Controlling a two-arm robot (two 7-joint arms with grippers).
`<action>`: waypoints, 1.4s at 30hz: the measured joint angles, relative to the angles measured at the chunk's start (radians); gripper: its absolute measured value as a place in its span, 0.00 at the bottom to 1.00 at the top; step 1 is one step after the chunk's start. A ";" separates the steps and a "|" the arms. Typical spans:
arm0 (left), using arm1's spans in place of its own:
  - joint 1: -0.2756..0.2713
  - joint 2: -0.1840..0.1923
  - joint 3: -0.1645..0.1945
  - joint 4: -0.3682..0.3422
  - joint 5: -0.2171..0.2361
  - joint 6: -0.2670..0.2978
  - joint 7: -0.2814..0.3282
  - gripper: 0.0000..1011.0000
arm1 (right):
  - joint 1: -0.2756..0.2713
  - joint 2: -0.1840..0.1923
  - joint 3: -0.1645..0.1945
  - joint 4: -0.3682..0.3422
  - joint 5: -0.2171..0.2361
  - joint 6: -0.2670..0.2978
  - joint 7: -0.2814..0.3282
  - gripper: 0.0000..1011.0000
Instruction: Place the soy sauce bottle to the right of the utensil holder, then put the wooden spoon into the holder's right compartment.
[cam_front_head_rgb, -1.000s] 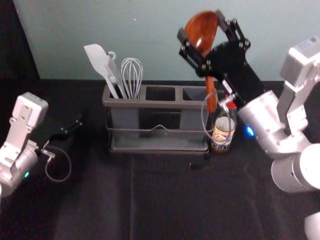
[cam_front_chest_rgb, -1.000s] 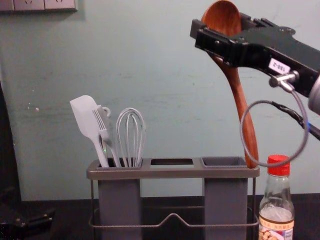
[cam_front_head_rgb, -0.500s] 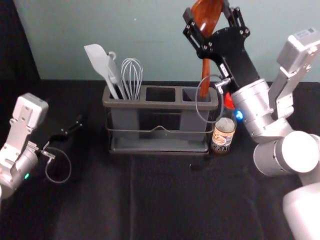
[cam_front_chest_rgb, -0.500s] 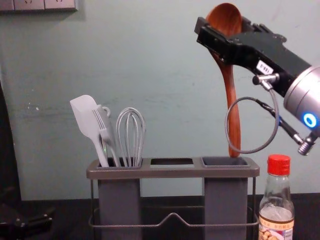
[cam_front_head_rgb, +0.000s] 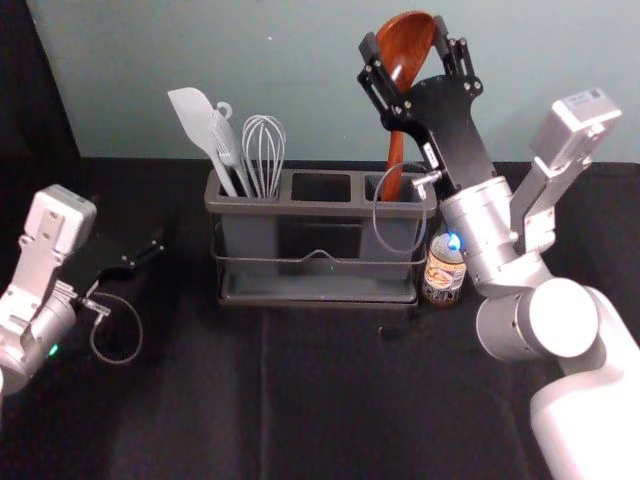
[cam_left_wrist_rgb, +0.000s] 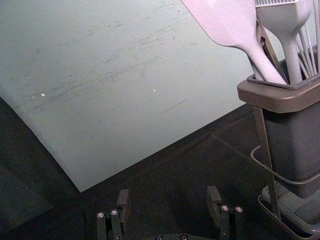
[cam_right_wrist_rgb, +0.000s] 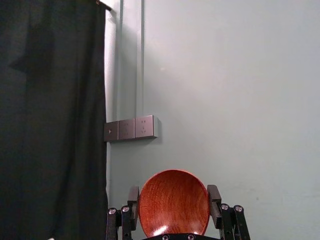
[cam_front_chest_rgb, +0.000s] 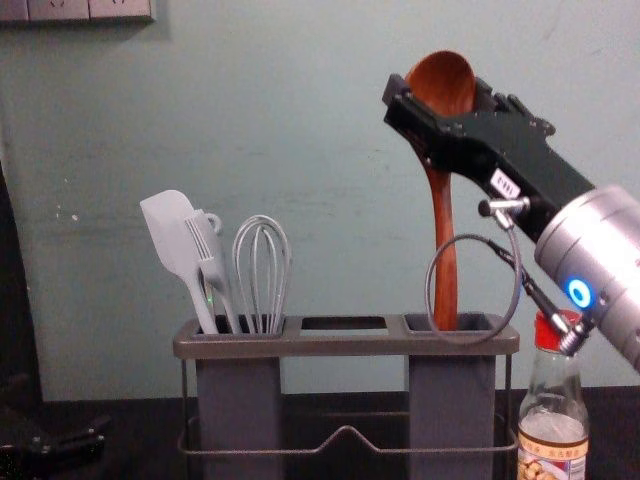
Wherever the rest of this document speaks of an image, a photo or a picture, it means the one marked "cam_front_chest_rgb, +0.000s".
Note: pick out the dark metal utensil rack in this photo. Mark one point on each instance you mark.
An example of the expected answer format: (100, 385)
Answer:
(345, 339)

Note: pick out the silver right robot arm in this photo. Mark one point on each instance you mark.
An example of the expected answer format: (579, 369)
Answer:
(595, 245)

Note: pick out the grey silicone spatula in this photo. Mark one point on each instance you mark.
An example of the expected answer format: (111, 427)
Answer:
(167, 225)

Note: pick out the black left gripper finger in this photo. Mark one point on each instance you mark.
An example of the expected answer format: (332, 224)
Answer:
(70, 442)

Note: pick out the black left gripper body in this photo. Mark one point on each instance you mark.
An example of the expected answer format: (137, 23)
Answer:
(12, 445)

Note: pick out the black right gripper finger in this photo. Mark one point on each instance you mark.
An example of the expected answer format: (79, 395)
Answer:
(407, 112)
(500, 102)

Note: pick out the brown wooden spoon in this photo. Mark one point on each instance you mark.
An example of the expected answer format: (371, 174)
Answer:
(442, 235)

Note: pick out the grey slotted turner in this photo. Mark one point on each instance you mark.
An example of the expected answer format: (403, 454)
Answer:
(207, 250)

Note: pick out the clear bottle with red cap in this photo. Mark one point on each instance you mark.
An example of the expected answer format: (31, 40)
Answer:
(552, 400)

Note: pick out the black table cloth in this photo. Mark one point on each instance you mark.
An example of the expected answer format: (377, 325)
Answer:
(345, 430)

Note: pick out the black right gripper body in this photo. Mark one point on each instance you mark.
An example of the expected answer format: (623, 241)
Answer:
(505, 150)

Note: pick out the white wall socket panel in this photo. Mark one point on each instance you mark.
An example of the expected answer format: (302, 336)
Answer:
(75, 9)

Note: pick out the grey plastic utensil cup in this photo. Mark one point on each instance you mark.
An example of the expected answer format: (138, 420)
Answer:
(239, 400)
(450, 400)

